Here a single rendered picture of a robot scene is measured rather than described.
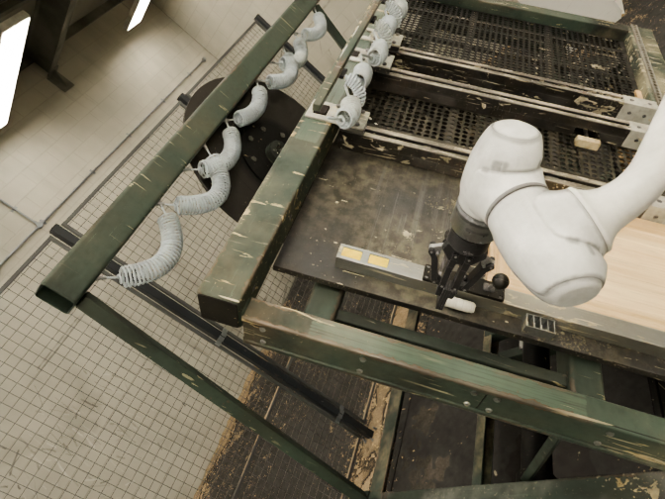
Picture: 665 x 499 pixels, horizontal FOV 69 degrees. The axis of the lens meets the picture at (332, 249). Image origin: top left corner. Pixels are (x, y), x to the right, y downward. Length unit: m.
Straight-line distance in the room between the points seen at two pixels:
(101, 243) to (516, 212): 1.13
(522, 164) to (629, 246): 0.89
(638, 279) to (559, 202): 0.84
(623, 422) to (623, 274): 0.47
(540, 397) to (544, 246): 0.51
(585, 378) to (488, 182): 0.68
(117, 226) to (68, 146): 5.02
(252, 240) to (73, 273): 0.51
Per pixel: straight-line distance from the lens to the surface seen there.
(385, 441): 2.21
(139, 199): 1.59
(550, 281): 0.67
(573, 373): 1.30
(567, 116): 1.96
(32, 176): 6.23
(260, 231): 1.17
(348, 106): 1.42
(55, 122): 6.66
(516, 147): 0.75
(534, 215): 0.70
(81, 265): 1.45
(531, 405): 1.11
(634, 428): 1.19
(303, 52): 2.49
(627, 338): 1.34
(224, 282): 1.08
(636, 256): 1.58
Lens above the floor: 2.09
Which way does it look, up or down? 19 degrees down
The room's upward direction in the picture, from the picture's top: 51 degrees counter-clockwise
